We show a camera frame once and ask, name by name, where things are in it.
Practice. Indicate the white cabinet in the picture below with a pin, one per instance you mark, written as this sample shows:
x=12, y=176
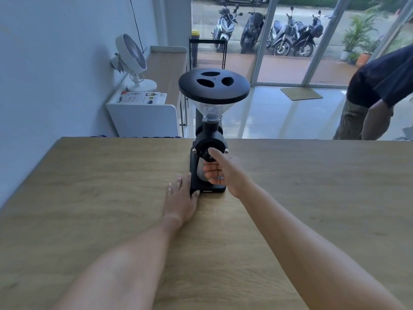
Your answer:
x=142, y=121

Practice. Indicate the steel dosing cup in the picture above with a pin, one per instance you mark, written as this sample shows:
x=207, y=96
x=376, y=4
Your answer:
x=200, y=172

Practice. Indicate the plant in white pot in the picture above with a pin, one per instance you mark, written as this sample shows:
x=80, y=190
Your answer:
x=356, y=32

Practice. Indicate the black motorcycle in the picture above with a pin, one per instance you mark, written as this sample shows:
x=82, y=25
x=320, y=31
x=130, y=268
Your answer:
x=306, y=38

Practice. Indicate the black coffee grinder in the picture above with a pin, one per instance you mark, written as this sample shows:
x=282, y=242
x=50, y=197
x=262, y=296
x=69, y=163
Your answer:
x=213, y=90

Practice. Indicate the black scooter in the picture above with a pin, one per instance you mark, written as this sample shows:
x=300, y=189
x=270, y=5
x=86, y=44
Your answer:
x=251, y=28

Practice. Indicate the tan door mat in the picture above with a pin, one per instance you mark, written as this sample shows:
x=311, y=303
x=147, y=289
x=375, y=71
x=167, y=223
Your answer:
x=301, y=93

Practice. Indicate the black metal rack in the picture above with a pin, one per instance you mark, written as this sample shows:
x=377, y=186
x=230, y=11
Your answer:
x=222, y=48

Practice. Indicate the white magazine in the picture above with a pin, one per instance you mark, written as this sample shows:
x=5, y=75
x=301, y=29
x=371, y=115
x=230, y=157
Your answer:
x=138, y=97

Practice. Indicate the grey motorcycle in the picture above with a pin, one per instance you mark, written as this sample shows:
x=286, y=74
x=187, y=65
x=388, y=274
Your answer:
x=284, y=38

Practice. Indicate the white desk fan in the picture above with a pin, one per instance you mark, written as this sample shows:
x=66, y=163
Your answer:
x=129, y=54

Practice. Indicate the person's right hand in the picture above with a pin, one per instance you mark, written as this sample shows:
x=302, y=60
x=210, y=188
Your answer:
x=230, y=175

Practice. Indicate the person's left hand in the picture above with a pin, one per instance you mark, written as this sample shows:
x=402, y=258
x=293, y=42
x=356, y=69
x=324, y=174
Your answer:
x=179, y=203

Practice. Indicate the glass door with white frame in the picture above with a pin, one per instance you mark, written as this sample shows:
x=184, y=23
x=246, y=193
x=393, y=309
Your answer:
x=264, y=38

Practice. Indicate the person's right forearm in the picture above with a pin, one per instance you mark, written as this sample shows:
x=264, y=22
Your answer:
x=309, y=255

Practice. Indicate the person's left forearm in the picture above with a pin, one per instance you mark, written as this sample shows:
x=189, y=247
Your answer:
x=129, y=264

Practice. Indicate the person's left thumb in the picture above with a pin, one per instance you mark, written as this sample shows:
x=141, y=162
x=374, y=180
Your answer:
x=196, y=194

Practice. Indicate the white scooter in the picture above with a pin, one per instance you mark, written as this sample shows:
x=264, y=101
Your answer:
x=222, y=27

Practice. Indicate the person's right middle finger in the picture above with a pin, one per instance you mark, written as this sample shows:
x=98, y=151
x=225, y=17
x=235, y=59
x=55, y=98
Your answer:
x=210, y=173

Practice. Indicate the person's left middle finger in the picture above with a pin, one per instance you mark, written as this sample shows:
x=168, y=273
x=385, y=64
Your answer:
x=179, y=183

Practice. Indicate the plant in orange pot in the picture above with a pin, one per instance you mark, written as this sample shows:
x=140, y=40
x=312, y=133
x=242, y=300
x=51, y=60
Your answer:
x=366, y=51

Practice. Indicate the person's right thumb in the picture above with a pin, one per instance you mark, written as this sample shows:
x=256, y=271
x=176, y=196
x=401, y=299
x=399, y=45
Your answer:
x=216, y=154

